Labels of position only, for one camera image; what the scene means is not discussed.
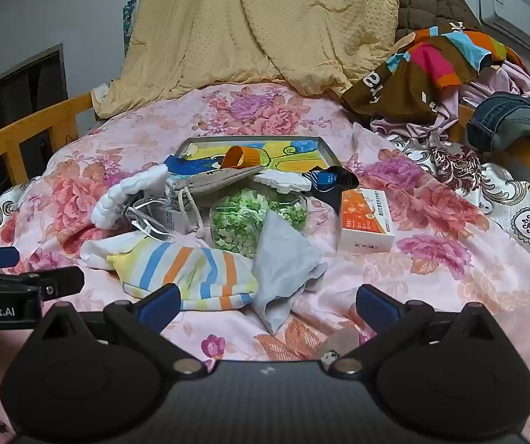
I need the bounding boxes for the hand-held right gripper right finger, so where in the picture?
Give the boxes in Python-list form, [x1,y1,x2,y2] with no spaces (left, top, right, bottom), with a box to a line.
[327,284,509,377]

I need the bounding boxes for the dark louvred cabinet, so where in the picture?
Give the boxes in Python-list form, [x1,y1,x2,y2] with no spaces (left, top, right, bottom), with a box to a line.
[0,44,69,213]

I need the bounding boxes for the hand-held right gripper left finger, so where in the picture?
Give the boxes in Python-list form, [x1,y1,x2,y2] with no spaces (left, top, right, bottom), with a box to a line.
[31,283,205,376]

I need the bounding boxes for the blue jeans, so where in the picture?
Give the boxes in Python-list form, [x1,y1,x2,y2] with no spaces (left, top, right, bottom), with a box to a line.
[466,92,530,153]

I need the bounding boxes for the grey tray with cartoon print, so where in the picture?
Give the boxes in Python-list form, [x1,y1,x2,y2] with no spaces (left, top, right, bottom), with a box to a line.
[172,135,343,195]

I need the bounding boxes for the grey drawstring pouch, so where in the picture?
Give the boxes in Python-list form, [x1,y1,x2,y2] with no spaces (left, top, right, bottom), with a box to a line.
[165,164,270,241]

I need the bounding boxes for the white cable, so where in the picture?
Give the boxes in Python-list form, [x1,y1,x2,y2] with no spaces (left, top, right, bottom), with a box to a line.
[124,196,176,243]

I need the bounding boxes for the small white box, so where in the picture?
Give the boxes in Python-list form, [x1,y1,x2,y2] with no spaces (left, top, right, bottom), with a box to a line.
[151,206,192,236]

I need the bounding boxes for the small white cloth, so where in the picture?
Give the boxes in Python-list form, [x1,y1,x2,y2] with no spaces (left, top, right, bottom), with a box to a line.
[90,82,111,116]

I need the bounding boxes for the teal patterned cloth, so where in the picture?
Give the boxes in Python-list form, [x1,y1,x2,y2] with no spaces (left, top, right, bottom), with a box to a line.
[121,0,140,47]

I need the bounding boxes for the grey cloth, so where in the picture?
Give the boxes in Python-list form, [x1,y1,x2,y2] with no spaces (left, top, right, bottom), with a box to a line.
[251,209,329,335]

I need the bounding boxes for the pastel striped cloth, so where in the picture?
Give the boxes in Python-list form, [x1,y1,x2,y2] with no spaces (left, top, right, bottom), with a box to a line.
[80,231,259,312]

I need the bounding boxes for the brown quilted jacket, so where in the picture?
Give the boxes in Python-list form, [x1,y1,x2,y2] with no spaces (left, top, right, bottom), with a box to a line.
[395,0,483,51]

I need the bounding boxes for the orange and white box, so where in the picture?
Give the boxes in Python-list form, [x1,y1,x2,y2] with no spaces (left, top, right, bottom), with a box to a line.
[336,187,396,254]

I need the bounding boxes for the orange band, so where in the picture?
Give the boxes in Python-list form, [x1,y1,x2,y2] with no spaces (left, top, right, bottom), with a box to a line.
[220,145,266,168]

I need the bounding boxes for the yellow dotted blanket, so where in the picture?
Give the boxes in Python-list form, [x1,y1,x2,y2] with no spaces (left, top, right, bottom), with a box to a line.
[93,0,400,118]

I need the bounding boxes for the white quilted cloth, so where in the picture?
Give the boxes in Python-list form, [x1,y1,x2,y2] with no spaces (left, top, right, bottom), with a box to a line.
[90,164,171,229]

